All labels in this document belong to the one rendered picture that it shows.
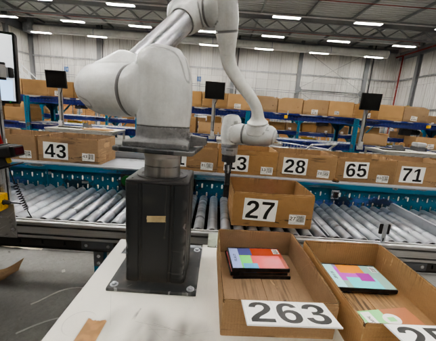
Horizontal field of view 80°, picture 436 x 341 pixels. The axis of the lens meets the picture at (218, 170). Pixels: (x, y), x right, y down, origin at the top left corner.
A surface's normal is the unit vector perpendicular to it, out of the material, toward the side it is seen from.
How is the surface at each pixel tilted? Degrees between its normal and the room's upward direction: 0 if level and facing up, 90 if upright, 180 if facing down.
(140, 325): 0
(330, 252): 89
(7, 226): 90
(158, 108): 91
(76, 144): 90
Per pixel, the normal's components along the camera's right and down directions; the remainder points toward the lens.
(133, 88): -0.45, 0.14
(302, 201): 0.04, 0.22
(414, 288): -1.00, -0.08
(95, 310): 0.07, -0.97
